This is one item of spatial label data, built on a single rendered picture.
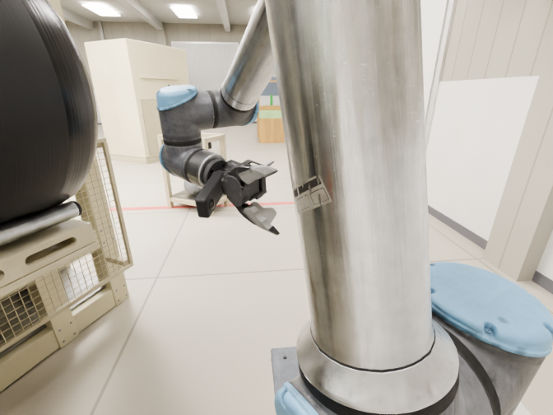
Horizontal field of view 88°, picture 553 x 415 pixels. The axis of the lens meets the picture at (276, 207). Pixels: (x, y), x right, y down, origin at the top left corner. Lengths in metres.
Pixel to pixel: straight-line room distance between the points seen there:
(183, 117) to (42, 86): 0.25
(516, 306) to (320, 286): 0.26
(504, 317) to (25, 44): 0.83
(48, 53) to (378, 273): 0.69
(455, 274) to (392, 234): 0.25
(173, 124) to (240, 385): 1.15
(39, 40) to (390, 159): 0.68
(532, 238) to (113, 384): 2.49
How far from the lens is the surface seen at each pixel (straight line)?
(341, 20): 0.21
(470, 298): 0.42
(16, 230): 0.87
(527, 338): 0.41
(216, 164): 0.66
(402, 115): 0.21
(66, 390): 1.72
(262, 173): 0.52
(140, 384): 1.60
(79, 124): 0.76
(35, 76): 0.72
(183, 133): 0.70
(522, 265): 2.54
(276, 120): 7.53
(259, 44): 0.57
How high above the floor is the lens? 1.19
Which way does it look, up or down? 22 degrees down
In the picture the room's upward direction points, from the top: straight up
